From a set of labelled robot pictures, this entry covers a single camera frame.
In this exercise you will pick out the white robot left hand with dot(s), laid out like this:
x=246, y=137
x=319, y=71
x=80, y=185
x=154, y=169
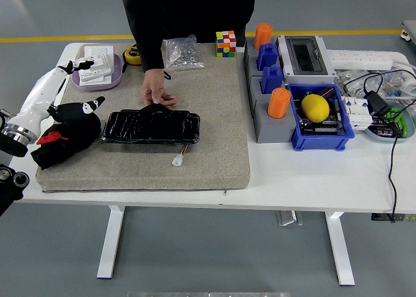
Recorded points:
x=35, y=95

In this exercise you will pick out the person's right hand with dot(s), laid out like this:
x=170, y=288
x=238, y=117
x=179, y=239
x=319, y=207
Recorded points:
x=154, y=85

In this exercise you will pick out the glossy black panel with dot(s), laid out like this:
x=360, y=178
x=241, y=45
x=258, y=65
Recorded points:
x=149, y=128

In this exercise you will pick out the black rag with red tag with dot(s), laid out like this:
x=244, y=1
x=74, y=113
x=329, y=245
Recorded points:
x=65, y=144

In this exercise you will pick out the person's right forearm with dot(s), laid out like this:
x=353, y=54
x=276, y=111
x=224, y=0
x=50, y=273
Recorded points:
x=149, y=53

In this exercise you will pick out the table height control panel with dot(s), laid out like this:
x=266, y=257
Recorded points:
x=406, y=217

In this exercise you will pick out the yellow tape measure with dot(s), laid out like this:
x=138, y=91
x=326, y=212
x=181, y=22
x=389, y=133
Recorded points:
x=131, y=55

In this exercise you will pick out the purple oval tray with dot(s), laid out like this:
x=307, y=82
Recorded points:
x=113, y=79

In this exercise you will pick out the clear bag of screws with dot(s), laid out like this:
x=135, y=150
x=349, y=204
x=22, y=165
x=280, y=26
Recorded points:
x=182, y=55

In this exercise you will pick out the grey-brown mat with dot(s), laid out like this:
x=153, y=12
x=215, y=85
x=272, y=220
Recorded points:
x=211, y=131

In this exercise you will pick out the person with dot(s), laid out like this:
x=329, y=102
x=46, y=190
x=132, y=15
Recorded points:
x=182, y=11

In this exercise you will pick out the multicoloured puzzle cube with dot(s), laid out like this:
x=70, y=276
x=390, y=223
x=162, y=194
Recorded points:
x=226, y=44

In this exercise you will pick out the grey block holder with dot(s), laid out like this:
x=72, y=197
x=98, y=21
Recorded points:
x=250, y=61
x=273, y=129

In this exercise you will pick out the blue block with knob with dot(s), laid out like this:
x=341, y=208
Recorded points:
x=267, y=58
x=272, y=81

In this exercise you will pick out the orange cylinder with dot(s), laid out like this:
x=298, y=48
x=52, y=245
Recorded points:
x=262, y=33
x=279, y=103

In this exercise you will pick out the grey electrical distribution box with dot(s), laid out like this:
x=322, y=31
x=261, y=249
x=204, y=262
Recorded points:
x=305, y=55

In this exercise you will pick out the yellow lemon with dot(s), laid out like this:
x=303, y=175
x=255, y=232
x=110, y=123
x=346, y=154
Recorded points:
x=315, y=108

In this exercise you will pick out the white table leg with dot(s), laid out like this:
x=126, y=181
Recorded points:
x=110, y=245
x=341, y=251

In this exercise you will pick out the dark circuit board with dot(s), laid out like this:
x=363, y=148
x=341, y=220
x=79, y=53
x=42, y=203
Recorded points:
x=383, y=131
x=320, y=129

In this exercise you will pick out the brown cylindrical capacitor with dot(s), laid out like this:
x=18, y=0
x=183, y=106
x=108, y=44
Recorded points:
x=326, y=92

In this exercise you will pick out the blue plastic bin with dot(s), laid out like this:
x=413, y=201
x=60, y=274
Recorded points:
x=318, y=142

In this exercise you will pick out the clear bag of metal washers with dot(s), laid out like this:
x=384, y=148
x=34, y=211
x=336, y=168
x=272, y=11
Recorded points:
x=344, y=76

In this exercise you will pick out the white circuit breaker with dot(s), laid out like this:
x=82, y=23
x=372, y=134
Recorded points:
x=356, y=115

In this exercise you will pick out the white power strip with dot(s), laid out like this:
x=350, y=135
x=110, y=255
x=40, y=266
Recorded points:
x=357, y=60

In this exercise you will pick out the clear bag of blue parts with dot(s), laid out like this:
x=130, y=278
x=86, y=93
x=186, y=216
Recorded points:
x=395, y=85

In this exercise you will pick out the green terminal blocks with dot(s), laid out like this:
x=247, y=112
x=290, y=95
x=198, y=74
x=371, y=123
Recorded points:
x=401, y=123

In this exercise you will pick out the light blue dish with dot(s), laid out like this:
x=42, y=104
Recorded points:
x=410, y=128

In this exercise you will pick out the white switch plate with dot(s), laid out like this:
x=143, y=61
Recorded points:
x=97, y=50
x=97, y=70

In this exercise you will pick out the silver bracket under table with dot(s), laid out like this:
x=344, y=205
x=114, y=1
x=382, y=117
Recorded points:
x=289, y=218

